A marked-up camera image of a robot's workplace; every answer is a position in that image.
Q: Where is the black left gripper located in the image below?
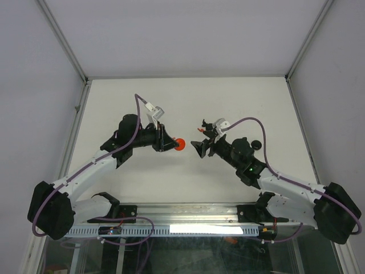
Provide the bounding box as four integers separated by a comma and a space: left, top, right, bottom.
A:
131, 121, 179, 152

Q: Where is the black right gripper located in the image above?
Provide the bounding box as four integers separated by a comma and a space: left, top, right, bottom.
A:
190, 130, 241, 171

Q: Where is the red round charging case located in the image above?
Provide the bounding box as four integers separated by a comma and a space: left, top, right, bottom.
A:
175, 138, 186, 151

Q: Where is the black round charging case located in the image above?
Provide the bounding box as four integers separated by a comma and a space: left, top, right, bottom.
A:
251, 140, 262, 151

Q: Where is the black earbud with case lid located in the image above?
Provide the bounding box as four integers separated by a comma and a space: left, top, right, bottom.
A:
201, 119, 213, 131

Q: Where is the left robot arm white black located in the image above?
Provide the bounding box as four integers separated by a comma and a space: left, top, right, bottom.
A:
27, 114, 184, 240

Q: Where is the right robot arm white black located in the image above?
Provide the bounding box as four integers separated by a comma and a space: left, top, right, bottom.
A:
191, 130, 362, 244

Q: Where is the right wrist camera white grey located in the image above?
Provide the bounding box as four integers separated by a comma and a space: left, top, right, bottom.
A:
213, 118, 230, 137

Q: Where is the wrist camera white grey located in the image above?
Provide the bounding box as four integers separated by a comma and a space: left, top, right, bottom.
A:
144, 102, 165, 124
213, 118, 230, 137

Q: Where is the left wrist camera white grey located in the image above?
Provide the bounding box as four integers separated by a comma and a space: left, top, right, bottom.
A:
144, 102, 165, 124

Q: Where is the aluminium mounting rail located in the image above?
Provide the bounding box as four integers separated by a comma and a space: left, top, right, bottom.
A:
74, 201, 314, 228

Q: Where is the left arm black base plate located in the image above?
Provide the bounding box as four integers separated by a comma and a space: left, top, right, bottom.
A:
87, 204, 137, 223

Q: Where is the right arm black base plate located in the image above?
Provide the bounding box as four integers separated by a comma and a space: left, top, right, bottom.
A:
236, 203, 289, 225

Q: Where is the white slotted cable duct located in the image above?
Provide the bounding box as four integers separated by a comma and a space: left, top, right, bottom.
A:
66, 224, 259, 238

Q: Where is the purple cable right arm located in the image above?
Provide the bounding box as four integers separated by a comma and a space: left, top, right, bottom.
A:
226, 116, 362, 244

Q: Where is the aluminium frame post left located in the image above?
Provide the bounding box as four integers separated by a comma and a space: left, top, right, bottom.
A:
35, 0, 88, 84

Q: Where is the aluminium frame post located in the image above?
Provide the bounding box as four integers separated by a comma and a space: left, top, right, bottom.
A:
35, 0, 88, 84
285, 0, 335, 81

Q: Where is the aluminium frame post right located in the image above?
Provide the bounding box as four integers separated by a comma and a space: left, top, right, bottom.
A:
285, 0, 335, 81

